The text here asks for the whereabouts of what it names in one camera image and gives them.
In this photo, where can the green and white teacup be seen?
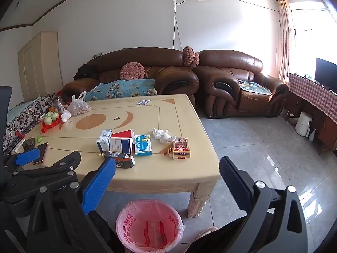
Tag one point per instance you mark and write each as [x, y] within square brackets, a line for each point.
[48, 120]
[54, 116]

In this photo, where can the person's beige shoe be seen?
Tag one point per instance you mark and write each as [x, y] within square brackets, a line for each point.
[206, 232]

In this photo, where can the blue bin with pink liner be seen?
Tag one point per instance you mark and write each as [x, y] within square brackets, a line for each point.
[131, 224]

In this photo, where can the brown leather sofa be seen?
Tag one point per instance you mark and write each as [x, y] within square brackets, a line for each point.
[168, 79]

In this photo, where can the small dark object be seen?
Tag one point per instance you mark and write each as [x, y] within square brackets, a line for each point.
[29, 145]

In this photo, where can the brown leather armchair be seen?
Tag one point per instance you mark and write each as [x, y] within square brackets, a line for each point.
[229, 63]

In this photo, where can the red plastic object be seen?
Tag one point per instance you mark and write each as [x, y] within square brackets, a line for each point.
[18, 133]

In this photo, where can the red checkered tablecloth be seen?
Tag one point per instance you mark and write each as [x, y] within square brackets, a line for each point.
[310, 95]

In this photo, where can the black and white patterned cover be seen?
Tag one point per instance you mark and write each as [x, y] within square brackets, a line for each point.
[23, 116]

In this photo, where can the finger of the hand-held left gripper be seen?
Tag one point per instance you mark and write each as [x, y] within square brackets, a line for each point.
[26, 156]
[63, 160]

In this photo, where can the white remote control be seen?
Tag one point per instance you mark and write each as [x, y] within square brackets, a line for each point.
[18, 145]

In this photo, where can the blue floral blanket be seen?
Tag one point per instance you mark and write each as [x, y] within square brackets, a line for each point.
[121, 89]

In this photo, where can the red plastic tray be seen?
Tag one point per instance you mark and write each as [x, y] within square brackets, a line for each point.
[52, 124]

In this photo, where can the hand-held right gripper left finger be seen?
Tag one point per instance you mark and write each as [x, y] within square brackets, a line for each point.
[98, 187]

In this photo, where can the brown wooden cabinet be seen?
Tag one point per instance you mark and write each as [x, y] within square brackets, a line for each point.
[318, 126]

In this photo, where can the red and white box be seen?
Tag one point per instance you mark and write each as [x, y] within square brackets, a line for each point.
[119, 145]

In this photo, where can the round pink knitted cushion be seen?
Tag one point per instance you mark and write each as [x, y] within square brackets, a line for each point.
[187, 56]
[132, 71]
[197, 60]

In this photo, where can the white round appliance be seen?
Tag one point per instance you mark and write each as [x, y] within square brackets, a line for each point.
[302, 123]

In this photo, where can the beige coffee table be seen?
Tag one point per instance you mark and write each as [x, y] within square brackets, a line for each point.
[163, 174]

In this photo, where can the smartphone with pink case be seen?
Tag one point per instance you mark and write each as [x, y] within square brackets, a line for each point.
[43, 150]

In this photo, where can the cream wardrobe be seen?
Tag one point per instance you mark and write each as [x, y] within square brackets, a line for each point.
[39, 63]

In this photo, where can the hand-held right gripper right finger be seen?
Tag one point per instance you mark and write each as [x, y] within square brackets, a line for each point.
[234, 181]

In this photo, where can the black box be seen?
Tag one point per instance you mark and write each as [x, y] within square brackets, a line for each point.
[123, 160]

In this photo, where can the glass jar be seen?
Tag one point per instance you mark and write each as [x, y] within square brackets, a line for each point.
[58, 102]

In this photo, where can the red and gold cigarette pack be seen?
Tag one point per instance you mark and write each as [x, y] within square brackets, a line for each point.
[181, 149]

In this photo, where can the white and blue medicine box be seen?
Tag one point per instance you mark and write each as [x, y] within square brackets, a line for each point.
[104, 139]

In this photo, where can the small white knotted bag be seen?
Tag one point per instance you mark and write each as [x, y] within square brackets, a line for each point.
[65, 115]

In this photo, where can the bright window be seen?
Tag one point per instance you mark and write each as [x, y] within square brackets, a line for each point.
[305, 18]

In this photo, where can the white bottle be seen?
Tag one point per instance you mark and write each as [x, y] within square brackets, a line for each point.
[311, 135]

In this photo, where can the blue box with cloud print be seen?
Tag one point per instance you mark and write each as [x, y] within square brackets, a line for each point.
[143, 146]

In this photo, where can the clear bag of peanuts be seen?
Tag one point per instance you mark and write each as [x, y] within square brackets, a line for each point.
[79, 108]

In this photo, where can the blue patterned seat mat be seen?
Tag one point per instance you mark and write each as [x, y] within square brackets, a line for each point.
[254, 87]

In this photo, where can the black monitor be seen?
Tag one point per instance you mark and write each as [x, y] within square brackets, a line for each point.
[326, 73]

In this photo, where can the black clothing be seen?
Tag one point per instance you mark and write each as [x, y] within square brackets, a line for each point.
[84, 71]

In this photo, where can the small brown wrapper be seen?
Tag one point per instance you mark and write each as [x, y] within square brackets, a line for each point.
[166, 152]

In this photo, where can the white tissue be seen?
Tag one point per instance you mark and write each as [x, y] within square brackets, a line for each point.
[160, 134]

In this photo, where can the beige curtain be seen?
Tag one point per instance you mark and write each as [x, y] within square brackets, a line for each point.
[284, 37]

